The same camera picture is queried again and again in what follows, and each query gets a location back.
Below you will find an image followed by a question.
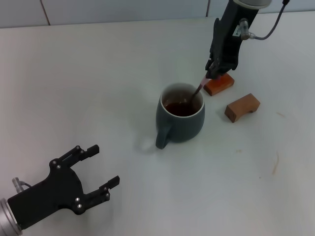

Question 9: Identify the light brown arched wooden block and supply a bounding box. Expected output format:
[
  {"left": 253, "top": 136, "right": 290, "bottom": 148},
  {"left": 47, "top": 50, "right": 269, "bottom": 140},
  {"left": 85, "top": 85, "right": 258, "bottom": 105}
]
[{"left": 224, "top": 93, "right": 261, "bottom": 123}]

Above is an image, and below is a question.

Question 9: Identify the grey left gripper cable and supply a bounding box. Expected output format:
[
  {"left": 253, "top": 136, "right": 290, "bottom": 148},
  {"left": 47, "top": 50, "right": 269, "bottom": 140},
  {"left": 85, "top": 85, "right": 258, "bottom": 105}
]
[{"left": 11, "top": 176, "right": 32, "bottom": 194}]

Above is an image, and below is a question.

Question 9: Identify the dark brown coffee liquid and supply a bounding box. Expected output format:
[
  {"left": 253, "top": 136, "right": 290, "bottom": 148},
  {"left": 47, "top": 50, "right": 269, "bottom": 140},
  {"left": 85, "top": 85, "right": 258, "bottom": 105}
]
[{"left": 164, "top": 102, "right": 196, "bottom": 117}]

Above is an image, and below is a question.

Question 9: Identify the grey right gripper cable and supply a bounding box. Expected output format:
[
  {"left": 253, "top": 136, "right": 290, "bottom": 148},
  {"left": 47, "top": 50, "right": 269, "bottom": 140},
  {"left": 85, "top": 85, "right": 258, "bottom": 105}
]
[{"left": 239, "top": 0, "right": 290, "bottom": 41}]

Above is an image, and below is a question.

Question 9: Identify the pink handled metal spoon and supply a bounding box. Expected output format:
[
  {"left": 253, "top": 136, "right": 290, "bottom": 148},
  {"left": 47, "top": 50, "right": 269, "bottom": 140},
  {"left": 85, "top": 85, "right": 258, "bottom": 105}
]
[{"left": 183, "top": 75, "right": 221, "bottom": 105}]

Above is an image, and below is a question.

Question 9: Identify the flat reddish wooden block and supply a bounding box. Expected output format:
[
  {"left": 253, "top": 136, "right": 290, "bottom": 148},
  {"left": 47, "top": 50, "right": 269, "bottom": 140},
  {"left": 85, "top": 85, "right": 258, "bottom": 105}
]
[{"left": 203, "top": 73, "right": 235, "bottom": 96}]

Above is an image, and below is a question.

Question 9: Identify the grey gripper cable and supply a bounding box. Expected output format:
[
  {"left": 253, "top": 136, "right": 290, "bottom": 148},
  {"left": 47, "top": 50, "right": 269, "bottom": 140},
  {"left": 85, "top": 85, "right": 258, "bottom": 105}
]
[
  {"left": 11, "top": 176, "right": 32, "bottom": 194},
  {"left": 239, "top": 0, "right": 290, "bottom": 41}
]

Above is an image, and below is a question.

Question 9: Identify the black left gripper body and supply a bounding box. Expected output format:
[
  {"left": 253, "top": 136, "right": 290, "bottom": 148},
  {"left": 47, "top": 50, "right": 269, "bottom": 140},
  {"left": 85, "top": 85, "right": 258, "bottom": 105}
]
[{"left": 7, "top": 158, "right": 89, "bottom": 231}]

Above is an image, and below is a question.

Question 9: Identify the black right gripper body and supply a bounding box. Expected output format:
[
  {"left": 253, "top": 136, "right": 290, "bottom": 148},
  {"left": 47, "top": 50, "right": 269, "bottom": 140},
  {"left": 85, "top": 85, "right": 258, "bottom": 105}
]
[{"left": 210, "top": 0, "right": 259, "bottom": 72}]

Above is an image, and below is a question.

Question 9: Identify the grey ceramic mug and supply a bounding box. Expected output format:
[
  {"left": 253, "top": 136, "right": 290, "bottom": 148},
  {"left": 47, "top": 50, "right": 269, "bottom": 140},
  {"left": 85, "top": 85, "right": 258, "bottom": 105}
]
[{"left": 155, "top": 82, "right": 206, "bottom": 150}]

